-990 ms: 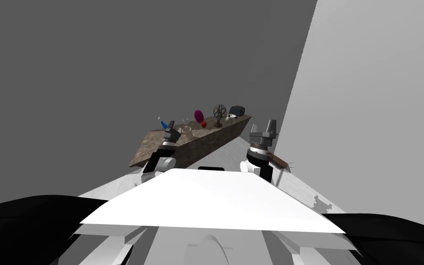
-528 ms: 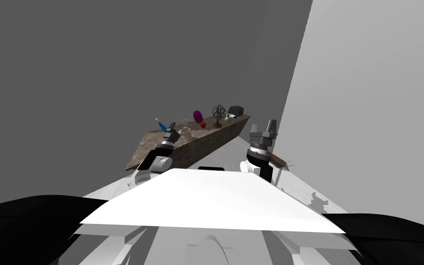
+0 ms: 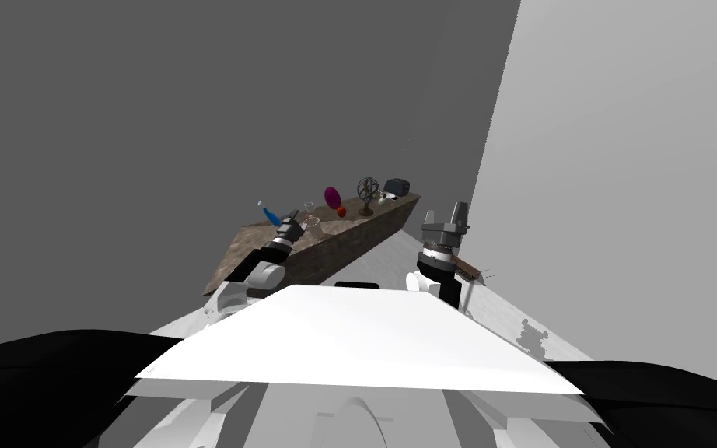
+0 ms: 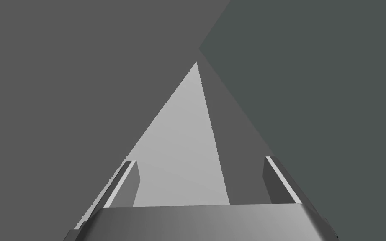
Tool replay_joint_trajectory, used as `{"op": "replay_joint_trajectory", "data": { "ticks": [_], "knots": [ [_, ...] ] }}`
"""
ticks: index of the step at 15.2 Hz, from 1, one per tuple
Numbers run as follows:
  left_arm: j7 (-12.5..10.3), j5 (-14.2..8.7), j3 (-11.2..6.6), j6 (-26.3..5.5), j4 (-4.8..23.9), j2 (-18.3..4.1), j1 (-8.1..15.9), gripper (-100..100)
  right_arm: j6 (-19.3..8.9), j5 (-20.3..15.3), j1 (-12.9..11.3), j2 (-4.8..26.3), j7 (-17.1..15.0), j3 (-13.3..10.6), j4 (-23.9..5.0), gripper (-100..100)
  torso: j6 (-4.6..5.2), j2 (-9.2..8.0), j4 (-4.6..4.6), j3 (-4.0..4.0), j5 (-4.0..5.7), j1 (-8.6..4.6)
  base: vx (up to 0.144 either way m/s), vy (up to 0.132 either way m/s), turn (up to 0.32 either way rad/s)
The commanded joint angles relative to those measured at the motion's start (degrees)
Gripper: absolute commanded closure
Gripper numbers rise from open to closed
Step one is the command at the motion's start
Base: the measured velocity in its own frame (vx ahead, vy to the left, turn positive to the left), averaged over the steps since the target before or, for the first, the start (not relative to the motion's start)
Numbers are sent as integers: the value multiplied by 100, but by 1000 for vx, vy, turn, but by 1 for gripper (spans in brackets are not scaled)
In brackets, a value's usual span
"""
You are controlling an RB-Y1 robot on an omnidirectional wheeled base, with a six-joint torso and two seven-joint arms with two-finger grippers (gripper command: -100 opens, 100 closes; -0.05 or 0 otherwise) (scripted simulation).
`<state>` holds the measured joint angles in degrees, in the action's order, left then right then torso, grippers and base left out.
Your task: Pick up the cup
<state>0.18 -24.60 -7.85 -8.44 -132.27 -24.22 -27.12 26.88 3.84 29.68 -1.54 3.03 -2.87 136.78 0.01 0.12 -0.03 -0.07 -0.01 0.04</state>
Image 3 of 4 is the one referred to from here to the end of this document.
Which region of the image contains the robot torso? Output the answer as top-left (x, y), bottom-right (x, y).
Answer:
top-left (98, 281), bottom-right (608, 448)

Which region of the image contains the clear glass mug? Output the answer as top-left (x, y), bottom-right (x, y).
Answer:
top-left (302, 215), bottom-right (326, 243)

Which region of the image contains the blue bottle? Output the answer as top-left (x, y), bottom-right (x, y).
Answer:
top-left (257, 199), bottom-right (282, 228)

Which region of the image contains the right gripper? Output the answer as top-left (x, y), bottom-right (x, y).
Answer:
top-left (421, 201), bottom-right (470, 252)

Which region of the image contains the brown stone table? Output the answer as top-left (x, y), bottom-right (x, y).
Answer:
top-left (201, 192), bottom-right (422, 297)

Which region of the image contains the dark armillary sphere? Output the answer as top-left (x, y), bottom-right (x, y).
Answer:
top-left (356, 177), bottom-right (382, 219)

